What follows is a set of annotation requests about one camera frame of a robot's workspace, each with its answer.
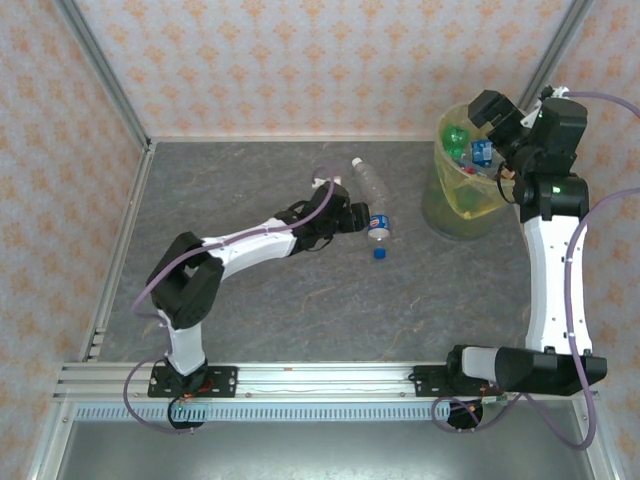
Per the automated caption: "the aluminium mounting rail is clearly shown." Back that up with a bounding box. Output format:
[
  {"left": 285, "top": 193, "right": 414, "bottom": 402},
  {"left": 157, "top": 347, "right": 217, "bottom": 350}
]
[{"left": 52, "top": 362, "right": 601, "bottom": 401}]

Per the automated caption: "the green bottle orange cap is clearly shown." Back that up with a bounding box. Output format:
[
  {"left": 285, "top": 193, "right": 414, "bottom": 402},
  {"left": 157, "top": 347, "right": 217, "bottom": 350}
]
[{"left": 443, "top": 124, "right": 472, "bottom": 160}]

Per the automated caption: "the slotted grey cable duct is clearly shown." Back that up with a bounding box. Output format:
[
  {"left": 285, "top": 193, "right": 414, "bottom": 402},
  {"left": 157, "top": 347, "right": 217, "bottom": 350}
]
[{"left": 74, "top": 403, "right": 481, "bottom": 422}]

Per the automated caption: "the bin with yellow bag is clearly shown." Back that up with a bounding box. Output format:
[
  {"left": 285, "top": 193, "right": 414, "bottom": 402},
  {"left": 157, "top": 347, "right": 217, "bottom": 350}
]
[{"left": 421, "top": 101, "right": 524, "bottom": 242}]

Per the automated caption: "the black round cable port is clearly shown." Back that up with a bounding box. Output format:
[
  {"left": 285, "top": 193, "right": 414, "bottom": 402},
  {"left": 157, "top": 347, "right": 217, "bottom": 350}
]
[
  {"left": 446, "top": 398, "right": 485, "bottom": 432},
  {"left": 167, "top": 398, "right": 207, "bottom": 431}
]

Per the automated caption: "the aluminium frame post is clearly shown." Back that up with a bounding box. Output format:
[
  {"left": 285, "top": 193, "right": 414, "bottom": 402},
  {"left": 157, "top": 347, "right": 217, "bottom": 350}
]
[
  {"left": 519, "top": 0, "right": 596, "bottom": 109},
  {"left": 52, "top": 0, "right": 154, "bottom": 154}
]

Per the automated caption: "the aluminium table side rail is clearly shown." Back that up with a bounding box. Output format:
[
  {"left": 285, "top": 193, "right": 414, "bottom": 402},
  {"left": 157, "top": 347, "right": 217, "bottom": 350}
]
[{"left": 77, "top": 139, "right": 157, "bottom": 364}]

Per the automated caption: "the clear unlabelled bottle white cap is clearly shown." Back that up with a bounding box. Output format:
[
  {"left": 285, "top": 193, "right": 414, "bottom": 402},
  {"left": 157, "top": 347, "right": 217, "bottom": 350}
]
[{"left": 350, "top": 156, "right": 391, "bottom": 217}]

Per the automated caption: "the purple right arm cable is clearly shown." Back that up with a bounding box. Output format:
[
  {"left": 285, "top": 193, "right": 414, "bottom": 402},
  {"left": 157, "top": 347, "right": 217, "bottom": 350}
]
[{"left": 430, "top": 89, "right": 640, "bottom": 450}]

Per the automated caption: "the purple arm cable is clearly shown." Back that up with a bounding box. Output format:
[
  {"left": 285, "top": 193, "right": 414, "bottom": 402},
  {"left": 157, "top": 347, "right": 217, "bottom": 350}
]
[
  {"left": 122, "top": 177, "right": 336, "bottom": 435},
  {"left": 430, "top": 89, "right": 640, "bottom": 450}
]

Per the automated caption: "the grey metal panel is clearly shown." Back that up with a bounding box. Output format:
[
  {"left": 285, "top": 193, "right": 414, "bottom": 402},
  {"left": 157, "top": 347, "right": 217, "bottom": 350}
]
[{"left": 29, "top": 399, "right": 616, "bottom": 480}]

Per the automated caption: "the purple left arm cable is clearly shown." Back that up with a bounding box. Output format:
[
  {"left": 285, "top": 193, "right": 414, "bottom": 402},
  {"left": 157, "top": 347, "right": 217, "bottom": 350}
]
[{"left": 122, "top": 177, "right": 336, "bottom": 435}]

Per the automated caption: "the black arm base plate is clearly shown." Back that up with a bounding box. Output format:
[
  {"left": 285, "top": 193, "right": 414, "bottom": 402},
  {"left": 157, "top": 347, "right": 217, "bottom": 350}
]
[
  {"left": 148, "top": 365, "right": 239, "bottom": 399},
  {"left": 412, "top": 365, "right": 504, "bottom": 399}
]

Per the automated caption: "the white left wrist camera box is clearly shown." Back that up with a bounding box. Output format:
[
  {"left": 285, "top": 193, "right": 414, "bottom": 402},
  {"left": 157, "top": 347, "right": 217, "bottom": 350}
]
[{"left": 309, "top": 171, "right": 345, "bottom": 190}]

